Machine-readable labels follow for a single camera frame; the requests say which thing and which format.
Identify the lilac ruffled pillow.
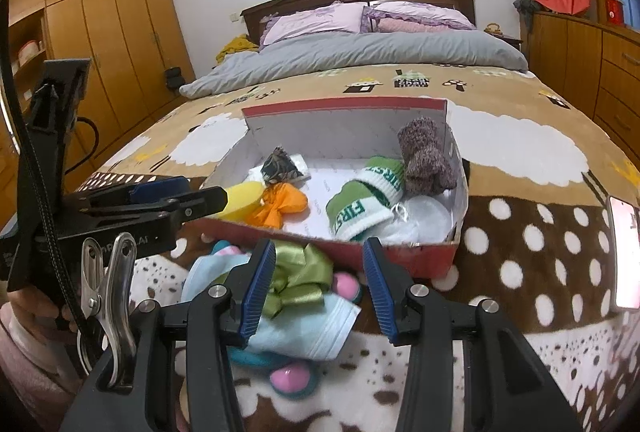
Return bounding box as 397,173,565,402
362,1,476,33

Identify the green satin ribbon bow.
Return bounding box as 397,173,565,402
212,242,335,319

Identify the orange ribbon bow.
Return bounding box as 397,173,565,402
247,185,309,229

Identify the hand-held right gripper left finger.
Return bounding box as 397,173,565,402
60,237,277,432

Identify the green white sock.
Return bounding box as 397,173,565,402
362,155,406,205
326,179,396,242

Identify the clear bag of cotton pads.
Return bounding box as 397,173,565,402
385,195,465,247

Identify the black braided cable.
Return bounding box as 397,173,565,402
0,0,108,363

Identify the grey duvet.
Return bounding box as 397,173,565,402
179,30,529,99

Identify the teal pink fuzzy sock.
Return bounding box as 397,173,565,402
210,239,252,259
227,272,364,399

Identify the red cardboard box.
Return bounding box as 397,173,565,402
200,96,469,280

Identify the metal spring clip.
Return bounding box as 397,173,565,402
80,232,138,388

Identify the printed sheep blanket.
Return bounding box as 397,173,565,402
75,67,640,432

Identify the grey speckled fuzzy sock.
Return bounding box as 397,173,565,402
397,115,458,195

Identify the smartphone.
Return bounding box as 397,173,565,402
607,196,640,313

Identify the pink fuzzy pillow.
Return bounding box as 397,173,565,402
377,17,451,33

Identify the person's left hand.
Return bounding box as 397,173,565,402
7,285,81,334

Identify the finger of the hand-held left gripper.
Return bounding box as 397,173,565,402
75,185,229,234
64,175,192,209

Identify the brown patterned cloth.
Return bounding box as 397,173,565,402
262,146,301,185

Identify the wooden wardrobe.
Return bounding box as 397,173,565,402
0,0,197,178

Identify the wooden dresser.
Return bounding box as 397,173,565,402
520,10,640,148

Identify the yellow sponge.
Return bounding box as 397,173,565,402
202,181,266,222

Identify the yellow cloth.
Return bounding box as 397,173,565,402
216,34,261,64

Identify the person's left forearm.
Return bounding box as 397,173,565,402
0,302,91,432

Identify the white storage container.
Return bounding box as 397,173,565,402
17,40,43,63

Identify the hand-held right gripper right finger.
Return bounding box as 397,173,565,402
362,237,583,432

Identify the light blue face mask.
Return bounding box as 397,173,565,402
180,255,362,361

